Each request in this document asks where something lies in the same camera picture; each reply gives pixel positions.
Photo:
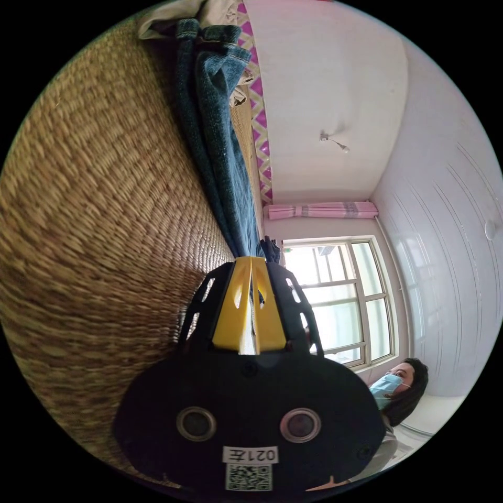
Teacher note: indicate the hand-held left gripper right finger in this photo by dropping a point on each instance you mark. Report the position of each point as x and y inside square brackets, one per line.
[267, 326]

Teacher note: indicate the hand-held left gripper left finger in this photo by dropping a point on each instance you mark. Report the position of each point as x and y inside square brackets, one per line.
[230, 314]

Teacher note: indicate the blue jeans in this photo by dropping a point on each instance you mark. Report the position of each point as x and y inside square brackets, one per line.
[220, 129]

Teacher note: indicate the window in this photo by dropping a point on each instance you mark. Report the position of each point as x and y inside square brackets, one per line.
[338, 302]

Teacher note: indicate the pink curtain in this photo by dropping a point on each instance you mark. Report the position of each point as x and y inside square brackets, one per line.
[322, 210]

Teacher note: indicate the person's body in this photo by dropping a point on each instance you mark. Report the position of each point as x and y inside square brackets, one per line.
[393, 397]

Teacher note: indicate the bed with woven mat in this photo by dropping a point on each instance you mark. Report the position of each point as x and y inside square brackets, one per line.
[98, 216]

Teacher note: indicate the ceiling lamp bulb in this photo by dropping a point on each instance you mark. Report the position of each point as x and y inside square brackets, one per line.
[334, 142]

